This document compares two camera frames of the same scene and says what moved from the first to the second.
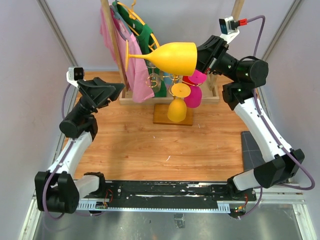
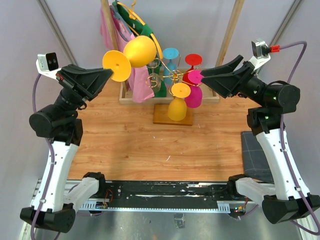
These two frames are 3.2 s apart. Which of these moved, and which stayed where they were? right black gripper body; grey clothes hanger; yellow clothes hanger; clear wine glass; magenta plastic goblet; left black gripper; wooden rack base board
Moved: right black gripper body; left black gripper
Stayed: grey clothes hanger; clear wine glass; magenta plastic goblet; yellow clothes hanger; wooden rack base board
